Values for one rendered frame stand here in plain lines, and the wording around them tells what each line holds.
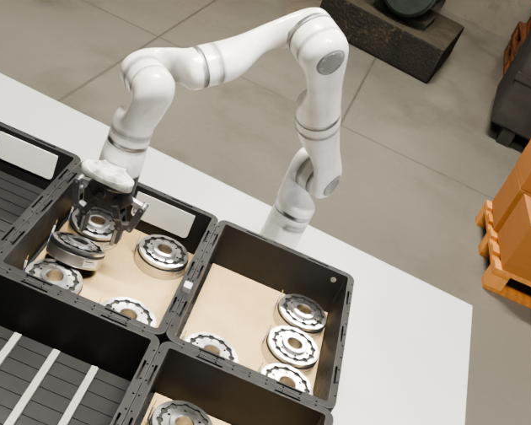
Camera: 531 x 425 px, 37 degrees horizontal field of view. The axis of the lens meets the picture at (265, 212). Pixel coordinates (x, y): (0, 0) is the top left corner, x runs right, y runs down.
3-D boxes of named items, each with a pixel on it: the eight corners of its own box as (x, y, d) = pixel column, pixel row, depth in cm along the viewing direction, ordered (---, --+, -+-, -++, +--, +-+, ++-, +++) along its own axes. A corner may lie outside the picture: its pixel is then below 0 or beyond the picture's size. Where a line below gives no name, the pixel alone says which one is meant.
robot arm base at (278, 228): (251, 246, 193) (278, 191, 185) (286, 261, 194) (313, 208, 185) (244, 266, 186) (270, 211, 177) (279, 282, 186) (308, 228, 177)
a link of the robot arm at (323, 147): (319, 140, 152) (284, 113, 155) (319, 210, 175) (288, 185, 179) (351, 112, 155) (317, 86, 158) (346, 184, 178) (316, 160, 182)
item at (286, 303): (285, 288, 161) (286, 286, 161) (329, 310, 161) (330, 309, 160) (273, 315, 152) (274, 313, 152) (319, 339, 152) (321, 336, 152)
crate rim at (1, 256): (81, 167, 160) (84, 158, 159) (217, 226, 161) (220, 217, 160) (-14, 273, 126) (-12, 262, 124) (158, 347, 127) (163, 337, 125)
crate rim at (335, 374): (217, 226, 161) (220, 217, 160) (350, 284, 162) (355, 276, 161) (158, 347, 127) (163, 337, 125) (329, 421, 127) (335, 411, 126)
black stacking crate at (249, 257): (202, 262, 166) (220, 220, 160) (330, 318, 167) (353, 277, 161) (143, 388, 132) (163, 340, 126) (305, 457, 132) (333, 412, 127)
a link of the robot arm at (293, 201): (293, 144, 171) (264, 205, 180) (325, 169, 167) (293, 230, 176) (317, 137, 178) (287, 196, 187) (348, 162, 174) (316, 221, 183)
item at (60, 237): (63, 231, 151) (65, 228, 150) (111, 252, 150) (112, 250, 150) (43, 238, 141) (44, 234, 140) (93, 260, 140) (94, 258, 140)
